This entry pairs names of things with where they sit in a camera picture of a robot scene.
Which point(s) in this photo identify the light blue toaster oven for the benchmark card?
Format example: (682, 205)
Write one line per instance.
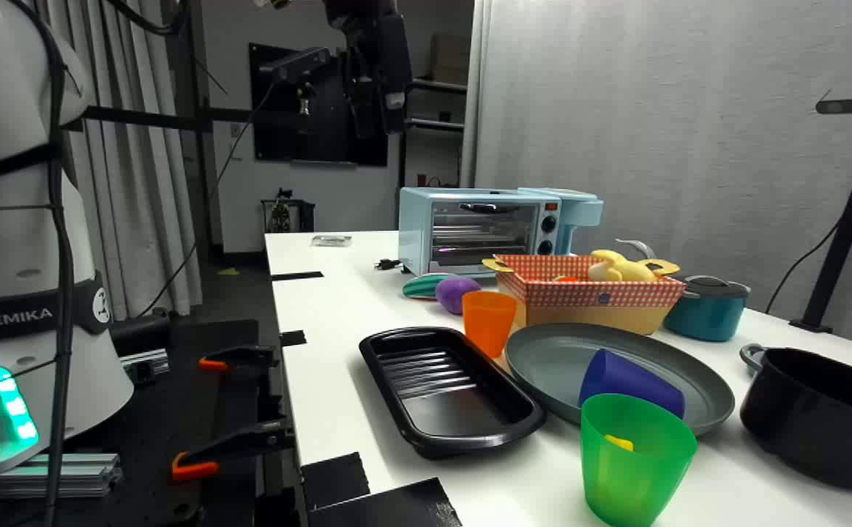
(464, 229)

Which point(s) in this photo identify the grey curtain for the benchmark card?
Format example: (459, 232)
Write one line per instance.
(134, 193)

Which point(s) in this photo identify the black tripod stand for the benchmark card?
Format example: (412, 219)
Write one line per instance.
(849, 213)

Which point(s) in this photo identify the black cooking pot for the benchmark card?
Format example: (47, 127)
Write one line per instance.
(814, 420)

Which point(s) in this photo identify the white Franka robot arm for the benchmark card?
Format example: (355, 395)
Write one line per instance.
(3, 222)

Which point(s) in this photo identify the small flat grey object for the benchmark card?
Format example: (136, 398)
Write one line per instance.
(333, 238)

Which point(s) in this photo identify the small black table object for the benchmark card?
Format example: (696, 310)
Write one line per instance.
(388, 265)

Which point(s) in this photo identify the grey oval plate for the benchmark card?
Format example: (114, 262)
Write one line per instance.
(552, 366)

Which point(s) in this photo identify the blue plastic cup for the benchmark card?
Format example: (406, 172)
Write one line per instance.
(630, 380)

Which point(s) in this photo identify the yellow toy food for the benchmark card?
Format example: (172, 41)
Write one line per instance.
(618, 266)

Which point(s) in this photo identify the black wall monitor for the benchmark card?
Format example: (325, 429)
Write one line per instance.
(287, 127)

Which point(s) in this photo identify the black ridged baking tray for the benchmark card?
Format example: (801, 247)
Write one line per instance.
(442, 389)

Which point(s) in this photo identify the purple toy vegetable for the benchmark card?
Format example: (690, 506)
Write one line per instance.
(454, 294)

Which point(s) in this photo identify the orange checkered basket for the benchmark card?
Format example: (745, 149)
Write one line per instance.
(590, 301)

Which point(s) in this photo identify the small box on floor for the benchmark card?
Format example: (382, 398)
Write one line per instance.
(287, 212)

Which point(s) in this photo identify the black camera on stand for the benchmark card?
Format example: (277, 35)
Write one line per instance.
(297, 74)

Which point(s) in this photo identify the dark wall shelf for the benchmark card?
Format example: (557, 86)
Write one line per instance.
(434, 127)

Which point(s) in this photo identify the aluminium extrusion rail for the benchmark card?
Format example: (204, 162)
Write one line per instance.
(44, 475)

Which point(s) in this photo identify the orange tipped black clamp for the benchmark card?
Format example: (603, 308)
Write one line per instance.
(239, 357)
(230, 445)

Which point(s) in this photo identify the orange plastic cup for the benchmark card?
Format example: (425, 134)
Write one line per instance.
(489, 323)

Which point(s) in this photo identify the green translucent plastic cup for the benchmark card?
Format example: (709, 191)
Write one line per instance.
(630, 484)

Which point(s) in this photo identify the yellow toy fries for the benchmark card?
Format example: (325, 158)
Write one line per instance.
(618, 442)

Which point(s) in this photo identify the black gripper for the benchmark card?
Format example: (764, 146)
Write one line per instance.
(371, 60)

